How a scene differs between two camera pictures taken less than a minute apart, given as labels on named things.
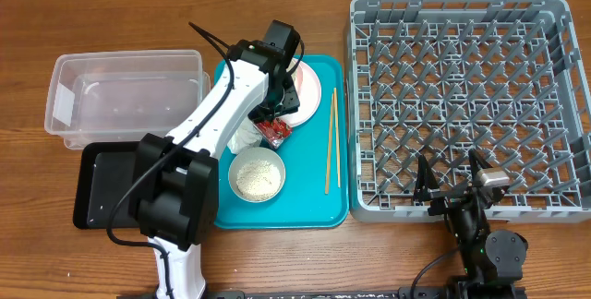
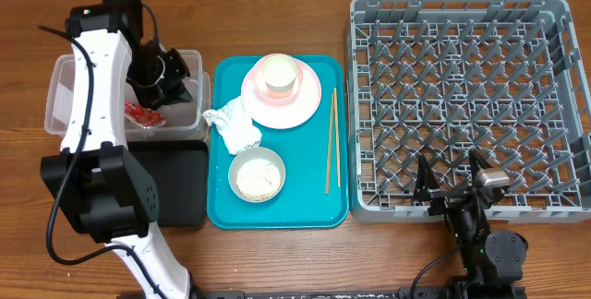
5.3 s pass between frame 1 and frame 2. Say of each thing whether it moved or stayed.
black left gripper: moved
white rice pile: stayed
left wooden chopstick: stayed
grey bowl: stayed
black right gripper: stayed
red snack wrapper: moved
